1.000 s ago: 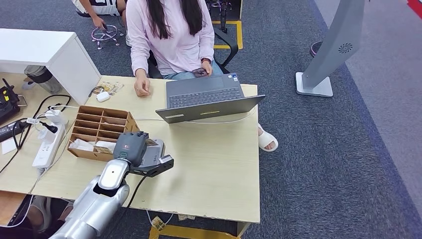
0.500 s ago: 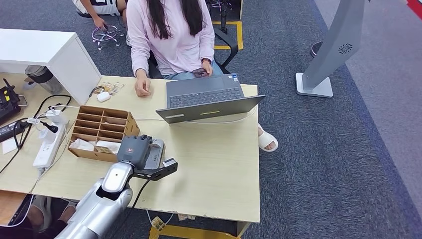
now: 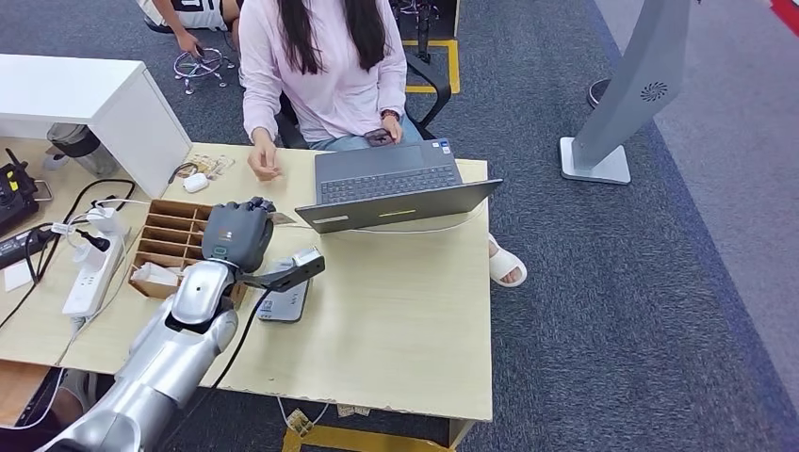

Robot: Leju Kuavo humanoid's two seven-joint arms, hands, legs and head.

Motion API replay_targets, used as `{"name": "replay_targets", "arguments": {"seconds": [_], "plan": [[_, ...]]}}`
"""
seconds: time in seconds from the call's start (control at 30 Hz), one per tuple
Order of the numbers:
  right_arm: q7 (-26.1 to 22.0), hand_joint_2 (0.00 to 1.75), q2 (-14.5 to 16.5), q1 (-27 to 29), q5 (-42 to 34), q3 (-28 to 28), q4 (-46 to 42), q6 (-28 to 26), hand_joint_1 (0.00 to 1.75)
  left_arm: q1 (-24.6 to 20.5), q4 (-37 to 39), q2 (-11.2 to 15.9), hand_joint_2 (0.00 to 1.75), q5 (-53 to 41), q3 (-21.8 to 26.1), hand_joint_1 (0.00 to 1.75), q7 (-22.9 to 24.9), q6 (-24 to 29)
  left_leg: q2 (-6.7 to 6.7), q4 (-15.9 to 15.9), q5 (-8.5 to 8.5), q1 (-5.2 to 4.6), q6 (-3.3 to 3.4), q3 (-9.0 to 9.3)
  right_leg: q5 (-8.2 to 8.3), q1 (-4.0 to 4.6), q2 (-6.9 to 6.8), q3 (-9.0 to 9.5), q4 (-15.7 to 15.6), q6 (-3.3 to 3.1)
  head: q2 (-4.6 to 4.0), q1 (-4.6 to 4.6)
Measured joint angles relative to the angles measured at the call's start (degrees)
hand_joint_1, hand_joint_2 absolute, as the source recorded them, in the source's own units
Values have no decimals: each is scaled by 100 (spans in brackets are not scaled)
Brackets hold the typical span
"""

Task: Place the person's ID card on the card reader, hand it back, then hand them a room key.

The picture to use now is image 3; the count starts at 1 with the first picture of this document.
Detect person's right hand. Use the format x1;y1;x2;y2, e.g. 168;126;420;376
247;127;284;184

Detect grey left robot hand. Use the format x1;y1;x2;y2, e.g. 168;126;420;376
201;197;277;274

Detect white power strip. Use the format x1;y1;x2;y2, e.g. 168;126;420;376
61;234;126;319

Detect person's left hand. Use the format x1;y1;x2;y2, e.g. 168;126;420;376
381;115;406;146

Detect grey open laptop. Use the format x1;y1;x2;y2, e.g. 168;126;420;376
294;137;504;235

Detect crouching person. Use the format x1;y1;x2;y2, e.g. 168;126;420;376
136;0;241;57

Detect dark round base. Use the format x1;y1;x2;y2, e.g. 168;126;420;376
585;77;616;110

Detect grey card reader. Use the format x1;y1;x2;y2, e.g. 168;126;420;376
255;258;312;324

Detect white room key cards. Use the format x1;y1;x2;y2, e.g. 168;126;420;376
131;262;182;288

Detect black looped cord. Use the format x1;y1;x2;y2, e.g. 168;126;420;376
167;162;200;186

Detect person's foot in white sandal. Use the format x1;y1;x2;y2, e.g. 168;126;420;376
487;234;529;289

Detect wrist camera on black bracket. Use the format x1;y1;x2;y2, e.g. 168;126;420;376
239;247;326;295

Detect brown compartment organizer box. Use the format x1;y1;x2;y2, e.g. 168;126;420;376
127;199;251;310

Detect white paper note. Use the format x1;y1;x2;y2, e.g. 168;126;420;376
3;260;34;293

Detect white charger block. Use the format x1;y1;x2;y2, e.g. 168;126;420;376
86;205;129;237

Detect chrome ring stool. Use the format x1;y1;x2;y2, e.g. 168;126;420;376
172;46;237;96

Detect black power plug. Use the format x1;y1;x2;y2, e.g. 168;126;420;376
75;229;112;253

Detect paper tags under desk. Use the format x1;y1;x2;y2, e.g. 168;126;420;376
277;395;372;438

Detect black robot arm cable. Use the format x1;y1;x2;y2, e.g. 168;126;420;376
158;286;276;450

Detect black power brick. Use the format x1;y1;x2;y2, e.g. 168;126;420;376
0;227;55;270

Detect black radio controller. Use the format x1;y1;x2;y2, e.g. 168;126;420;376
0;147;55;238

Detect white cabinet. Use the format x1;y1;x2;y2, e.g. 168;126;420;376
0;53;193;200

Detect black chair base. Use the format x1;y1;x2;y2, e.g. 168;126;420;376
389;0;460;64

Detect grey kiosk stand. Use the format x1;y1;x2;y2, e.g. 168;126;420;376
559;0;693;186

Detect black power cable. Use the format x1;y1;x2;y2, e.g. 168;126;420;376
0;179;137;331

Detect seated person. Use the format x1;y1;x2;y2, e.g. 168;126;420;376
237;0;426;184

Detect white thin cable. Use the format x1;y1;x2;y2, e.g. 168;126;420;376
0;315;89;433

